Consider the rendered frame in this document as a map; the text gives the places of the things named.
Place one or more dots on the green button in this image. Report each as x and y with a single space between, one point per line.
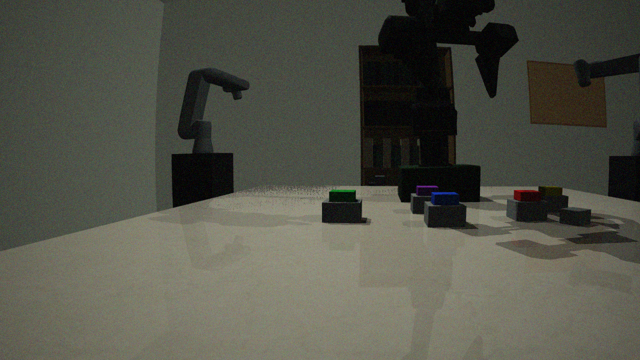
342 207

